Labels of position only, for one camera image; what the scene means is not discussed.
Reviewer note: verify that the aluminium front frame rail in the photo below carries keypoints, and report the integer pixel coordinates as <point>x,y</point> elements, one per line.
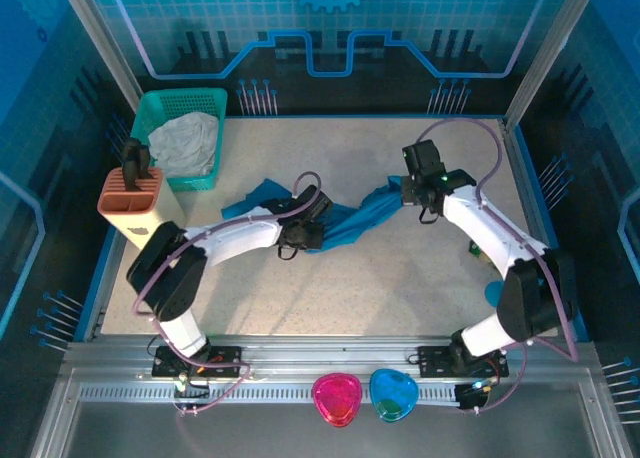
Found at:
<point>320,350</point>

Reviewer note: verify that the cream orange knife block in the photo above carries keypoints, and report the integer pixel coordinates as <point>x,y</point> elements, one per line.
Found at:
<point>130,203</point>

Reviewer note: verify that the teal plastic basket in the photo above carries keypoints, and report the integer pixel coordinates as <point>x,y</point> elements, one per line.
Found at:
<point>190,100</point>

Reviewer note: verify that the blue round disc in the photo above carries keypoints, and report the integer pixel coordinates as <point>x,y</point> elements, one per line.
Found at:
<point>492,293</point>

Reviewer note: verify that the blue t-shirt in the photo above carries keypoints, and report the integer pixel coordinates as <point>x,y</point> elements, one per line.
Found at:
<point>360,220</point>

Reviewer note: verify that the green snack packet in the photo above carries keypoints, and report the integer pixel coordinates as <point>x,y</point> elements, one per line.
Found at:
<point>474,249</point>

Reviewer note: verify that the pink heart-shaped plastic dish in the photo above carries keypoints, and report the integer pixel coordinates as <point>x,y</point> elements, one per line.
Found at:
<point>336,398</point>

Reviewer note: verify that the aluminium frame post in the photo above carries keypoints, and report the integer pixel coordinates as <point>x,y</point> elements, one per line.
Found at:
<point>547,48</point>
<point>100,43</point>

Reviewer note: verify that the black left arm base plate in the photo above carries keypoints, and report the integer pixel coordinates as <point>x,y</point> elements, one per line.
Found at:
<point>225,360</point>

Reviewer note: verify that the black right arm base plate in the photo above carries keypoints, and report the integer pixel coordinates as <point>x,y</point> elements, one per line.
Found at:
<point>435,360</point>

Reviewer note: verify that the white t-shirt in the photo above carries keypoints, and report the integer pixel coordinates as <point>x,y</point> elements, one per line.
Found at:
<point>185,143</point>

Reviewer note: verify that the blue heart-shaped plastic dish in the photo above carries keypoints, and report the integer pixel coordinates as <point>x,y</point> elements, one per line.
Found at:
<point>394,393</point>

